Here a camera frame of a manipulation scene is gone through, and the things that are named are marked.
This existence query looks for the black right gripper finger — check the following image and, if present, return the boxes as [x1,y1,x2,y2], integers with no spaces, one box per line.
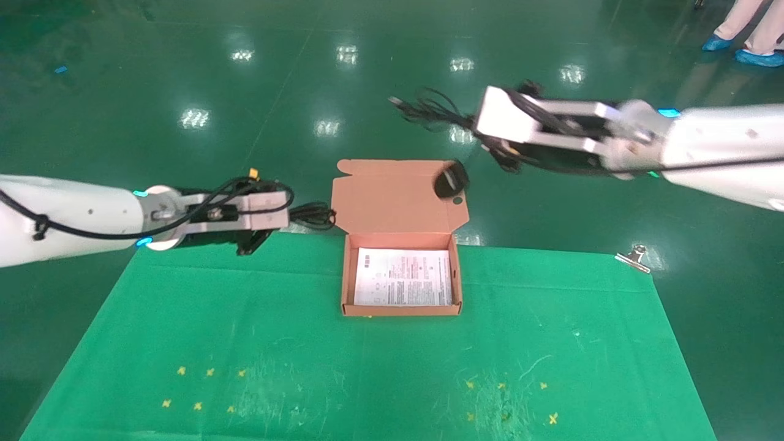
[480,136,540,176]

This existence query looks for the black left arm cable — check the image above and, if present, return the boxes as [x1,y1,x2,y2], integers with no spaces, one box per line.
[0,176,296,241]

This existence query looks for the grey right wrist camera bracket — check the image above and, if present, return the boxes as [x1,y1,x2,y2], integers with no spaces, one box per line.
[475,86,620,157]

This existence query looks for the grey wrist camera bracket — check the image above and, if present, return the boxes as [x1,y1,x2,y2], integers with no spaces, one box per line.
[475,86,620,157]
[152,189,290,237]

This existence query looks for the brown cardboard mailer box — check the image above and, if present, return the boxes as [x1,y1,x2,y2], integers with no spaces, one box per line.
[331,159,471,318]

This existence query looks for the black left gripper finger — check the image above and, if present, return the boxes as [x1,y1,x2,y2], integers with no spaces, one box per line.
[236,228,275,257]

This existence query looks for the person leg pale trousers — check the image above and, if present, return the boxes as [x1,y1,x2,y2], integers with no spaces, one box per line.
[744,0,784,56]
[714,0,767,41]

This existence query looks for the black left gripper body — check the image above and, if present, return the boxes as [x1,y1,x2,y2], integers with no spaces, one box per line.
[181,205,246,250]

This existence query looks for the silver binder clip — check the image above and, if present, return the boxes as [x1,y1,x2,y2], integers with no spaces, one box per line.
[614,244,652,274]

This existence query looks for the green table cloth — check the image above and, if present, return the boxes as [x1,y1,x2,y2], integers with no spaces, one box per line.
[18,235,718,441]

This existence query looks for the white printed instruction sheet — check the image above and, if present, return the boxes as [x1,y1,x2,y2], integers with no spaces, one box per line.
[353,247,454,307]

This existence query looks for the black wired computer mouse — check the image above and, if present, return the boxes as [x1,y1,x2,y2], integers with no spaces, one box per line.
[389,86,491,200]

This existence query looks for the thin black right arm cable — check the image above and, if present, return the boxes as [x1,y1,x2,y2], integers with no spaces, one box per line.
[658,155,784,172]

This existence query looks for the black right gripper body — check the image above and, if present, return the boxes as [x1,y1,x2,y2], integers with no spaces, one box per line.
[524,149,608,179]

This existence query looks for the grey left wrist camera bracket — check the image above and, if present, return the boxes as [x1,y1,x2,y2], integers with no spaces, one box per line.
[152,189,290,237]

